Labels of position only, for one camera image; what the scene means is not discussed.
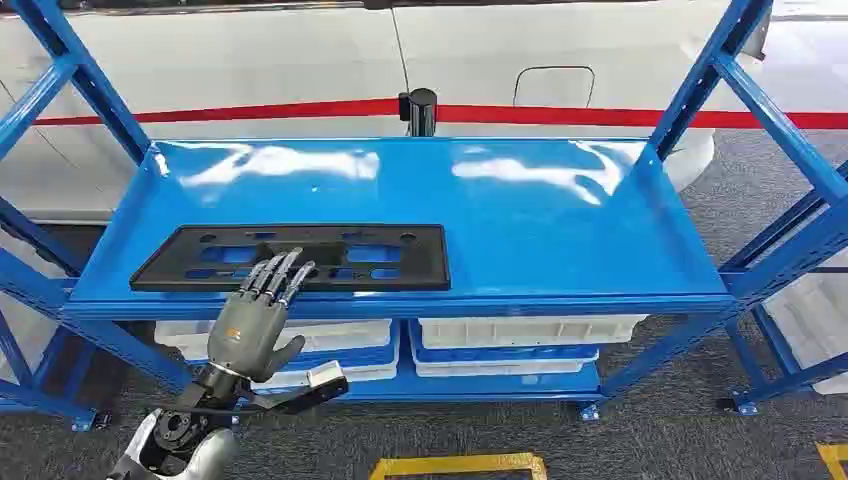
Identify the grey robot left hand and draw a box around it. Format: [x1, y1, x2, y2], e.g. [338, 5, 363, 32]
[206, 247, 317, 386]

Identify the black plastic panel with cutouts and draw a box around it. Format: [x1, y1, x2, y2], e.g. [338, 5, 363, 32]
[129, 223, 453, 294]

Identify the blue plastic bin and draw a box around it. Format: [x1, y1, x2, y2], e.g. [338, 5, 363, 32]
[408, 321, 602, 365]
[185, 323, 401, 374]

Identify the yellow floor tape square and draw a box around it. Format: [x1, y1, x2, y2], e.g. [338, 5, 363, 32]
[816, 443, 848, 480]
[368, 453, 549, 480]

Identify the red barrier belt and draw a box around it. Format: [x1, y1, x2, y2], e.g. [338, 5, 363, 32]
[33, 97, 848, 131]

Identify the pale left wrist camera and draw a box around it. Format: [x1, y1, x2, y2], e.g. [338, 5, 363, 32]
[305, 360, 350, 402]

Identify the black stanchion post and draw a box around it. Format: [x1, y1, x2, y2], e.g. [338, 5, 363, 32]
[397, 87, 439, 138]

